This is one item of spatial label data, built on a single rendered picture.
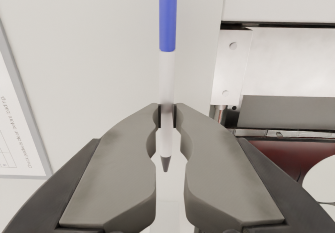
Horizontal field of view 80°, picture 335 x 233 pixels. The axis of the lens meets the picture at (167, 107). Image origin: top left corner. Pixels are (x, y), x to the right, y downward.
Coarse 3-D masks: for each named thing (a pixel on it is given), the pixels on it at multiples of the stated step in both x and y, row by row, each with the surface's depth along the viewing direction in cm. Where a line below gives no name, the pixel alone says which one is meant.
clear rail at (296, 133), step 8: (232, 128) 25; (240, 128) 25; (248, 128) 25; (256, 128) 25; (264, 128) 25; (272, 128) 25; (280, 128) 25; (288, 128) 25; (296, 128) 26; (240, 136) 25; (248, 136) 25; (256, 136) 25; (264, 136) 25; (272, 136) 25; (288, 136) 25; (296, 136) 25; (304, 136) 25; (312, 136) 25; (320, 136) 25; (328, 136) 25
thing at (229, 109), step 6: (240, 96) 28; (240, 102) 29; (228, 108) 29; (234, 108) 29; (240, 108) 29; (228, 114) 30; (234, 114) 30; (222, 120) 32; (228, 120) 30; (234, 120) 30; (228, 126) 31; (234, 126) 31
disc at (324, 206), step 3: (321, 204) 31; (324, 204) 31; (327, 204) 31; (324, 207) 31; (327, 207) 31; (330, 207) 31; (333, 207) 31; (327, 210) 32; (330, 210) 32; (333, 210) 32; (330, 213) 32; (333, 213) 32; (330, 216) 32; (333, 216) 32; (333, 219) 33
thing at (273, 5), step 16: (224, 0) 13; (240, 0) 13; (256, 0) 13; (272, 0) 13; (288, 0) 13; (304, 0) 13; (320, 0) 13; (224, 16) 14; (240, 16) 14; (256, 16) 14; (272, 16) 14; (288, 16) 14; (304, 16) 14; (320, 16) 14
